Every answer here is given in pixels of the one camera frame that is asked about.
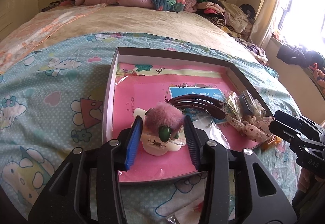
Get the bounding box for dark shallow cardboard box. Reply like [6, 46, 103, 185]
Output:
[102, 46, 278, 185]

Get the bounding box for pink polka-dot scrunchie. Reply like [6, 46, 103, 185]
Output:
[226, 115, 275, 143]

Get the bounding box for cream curtain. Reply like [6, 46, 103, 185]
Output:
[249, 0, 279, 48]

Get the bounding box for dark red hair clip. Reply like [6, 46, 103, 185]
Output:
[167, 94, 226, 119]

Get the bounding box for pink fluffy pompom hair tie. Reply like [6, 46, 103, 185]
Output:
[144, 101, 186, 143]

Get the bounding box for dark clothes on windowsill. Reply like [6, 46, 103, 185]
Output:
[276, 43, 324, 97]

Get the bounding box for pearl jewelry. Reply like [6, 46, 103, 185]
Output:
[253, 104, 266, 119]

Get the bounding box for pile of clothes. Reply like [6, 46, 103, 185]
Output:
[196, 0, 268, 65]

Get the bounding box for beige bed cover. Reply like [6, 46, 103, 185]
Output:
[1, 4, 256, 73]

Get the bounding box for wooden bead bracelet yellow tassel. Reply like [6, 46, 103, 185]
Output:
[261, 135, 282, 151]

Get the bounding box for yellow bangles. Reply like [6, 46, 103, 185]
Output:
[225, 91, 244, 121]

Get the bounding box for small earring card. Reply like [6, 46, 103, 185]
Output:
[193, 115, 230, 149]

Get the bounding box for cream hair claw clip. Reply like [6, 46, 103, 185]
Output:
[133, 108, 186, 156]

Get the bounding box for red ball earrings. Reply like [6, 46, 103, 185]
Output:
[166, 197, 203, 224]

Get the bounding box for Hello Kitty blue bedsheet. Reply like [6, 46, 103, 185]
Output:
[1, 33, 300, 219]

